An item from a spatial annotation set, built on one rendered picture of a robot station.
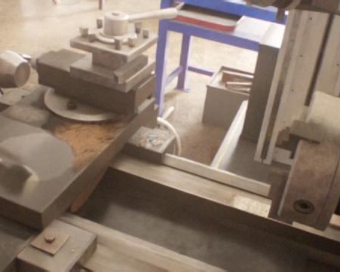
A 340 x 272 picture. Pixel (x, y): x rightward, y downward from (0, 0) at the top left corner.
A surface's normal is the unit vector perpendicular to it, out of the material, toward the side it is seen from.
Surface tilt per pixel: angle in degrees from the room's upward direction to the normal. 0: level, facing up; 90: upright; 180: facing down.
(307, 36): 90
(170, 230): 6
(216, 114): 90
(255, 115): 90
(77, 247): 0
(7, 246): 0
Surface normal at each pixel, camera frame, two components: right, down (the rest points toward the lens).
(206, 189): 0.11, -0.83
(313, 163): -0.26, 0.01
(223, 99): -0.31, 0.49
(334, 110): 0.03, -0.70
